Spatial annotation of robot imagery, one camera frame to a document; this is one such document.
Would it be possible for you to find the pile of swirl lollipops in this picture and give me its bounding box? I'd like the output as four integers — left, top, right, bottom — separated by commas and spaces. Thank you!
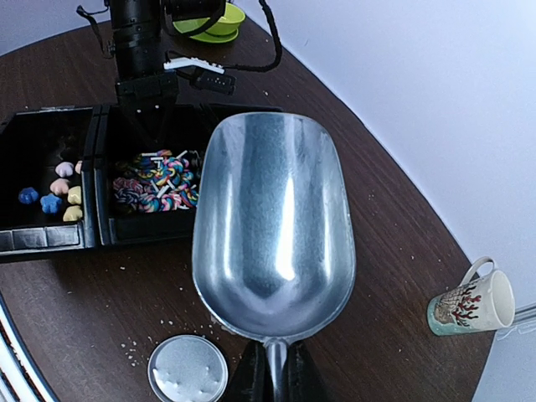
111, 149, 203, 214

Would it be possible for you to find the black three-compartment candy tray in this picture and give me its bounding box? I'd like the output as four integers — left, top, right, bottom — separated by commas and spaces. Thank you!
0, 102, 286, 257

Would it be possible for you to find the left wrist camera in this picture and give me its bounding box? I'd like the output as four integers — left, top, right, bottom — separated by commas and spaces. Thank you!
163, 57, 235, 95

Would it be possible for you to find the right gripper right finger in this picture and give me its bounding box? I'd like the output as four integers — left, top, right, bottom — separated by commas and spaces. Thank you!
286, 341, 331, 402

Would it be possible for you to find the front aluminium rail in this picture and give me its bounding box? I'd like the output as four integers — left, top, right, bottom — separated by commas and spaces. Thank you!
1, 297, 59, 402

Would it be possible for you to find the patterned ceramic mug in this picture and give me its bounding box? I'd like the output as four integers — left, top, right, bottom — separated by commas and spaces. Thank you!
426, 256, 515, 336

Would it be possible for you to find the metal scoop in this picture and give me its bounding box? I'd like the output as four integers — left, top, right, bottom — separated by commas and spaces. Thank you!
192, 112, 356, 401

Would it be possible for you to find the green plate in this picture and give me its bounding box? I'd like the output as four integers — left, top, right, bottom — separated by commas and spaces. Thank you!
191, 28, 240, 44

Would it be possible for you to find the pile of star candies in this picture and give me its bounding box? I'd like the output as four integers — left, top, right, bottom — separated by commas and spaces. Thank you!
18, 160, 84, 222

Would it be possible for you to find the right aluminium frame post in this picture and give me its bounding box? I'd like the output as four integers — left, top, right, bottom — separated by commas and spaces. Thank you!
497, 303, 536, 339

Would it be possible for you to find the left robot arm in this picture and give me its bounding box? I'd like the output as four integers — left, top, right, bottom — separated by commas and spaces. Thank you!
110, 1, 225, 148

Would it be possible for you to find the green bowl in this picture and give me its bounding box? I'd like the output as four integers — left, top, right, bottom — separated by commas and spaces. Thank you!
172, 2, 247, 37

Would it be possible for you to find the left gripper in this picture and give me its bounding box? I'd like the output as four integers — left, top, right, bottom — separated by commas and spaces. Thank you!
116, 72, 179, 145

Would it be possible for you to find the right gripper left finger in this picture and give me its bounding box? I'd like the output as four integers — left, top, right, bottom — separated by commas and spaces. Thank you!
225, 341, 268, 402

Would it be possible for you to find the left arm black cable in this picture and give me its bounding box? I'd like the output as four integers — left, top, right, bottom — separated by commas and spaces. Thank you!
75, 0, 284, 75

